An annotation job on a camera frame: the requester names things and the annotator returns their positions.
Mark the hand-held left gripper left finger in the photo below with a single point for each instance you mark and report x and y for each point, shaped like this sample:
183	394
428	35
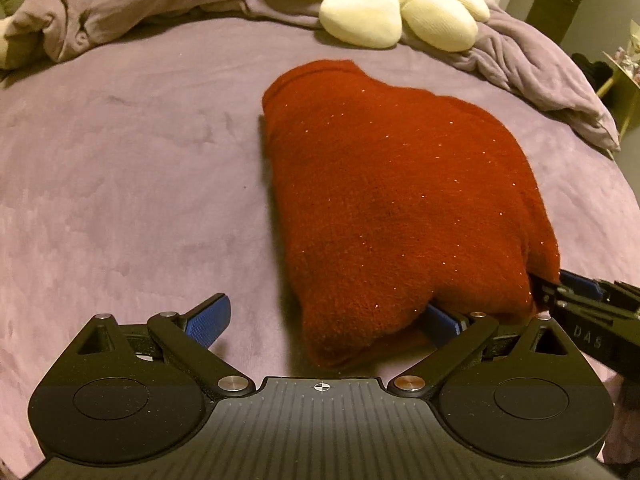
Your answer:
210	320

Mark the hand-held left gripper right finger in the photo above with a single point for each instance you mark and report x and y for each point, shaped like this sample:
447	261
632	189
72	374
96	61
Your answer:
444	322

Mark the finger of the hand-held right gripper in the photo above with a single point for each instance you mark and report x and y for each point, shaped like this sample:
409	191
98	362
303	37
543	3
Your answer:
580	284
545	290

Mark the red knit sweater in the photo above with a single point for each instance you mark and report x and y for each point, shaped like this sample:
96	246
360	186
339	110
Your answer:
400	200

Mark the purple bed sheet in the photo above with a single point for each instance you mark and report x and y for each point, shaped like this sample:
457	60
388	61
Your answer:
125	185

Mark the yellow stool with small things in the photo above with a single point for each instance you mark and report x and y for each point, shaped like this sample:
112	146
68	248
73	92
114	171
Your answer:
625	75

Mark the purple crumpled blanket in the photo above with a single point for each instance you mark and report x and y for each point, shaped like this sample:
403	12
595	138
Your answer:
515	50

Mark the cream flower-shaped plush pillow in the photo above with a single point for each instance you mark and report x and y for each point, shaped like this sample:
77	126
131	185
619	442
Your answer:
370	10

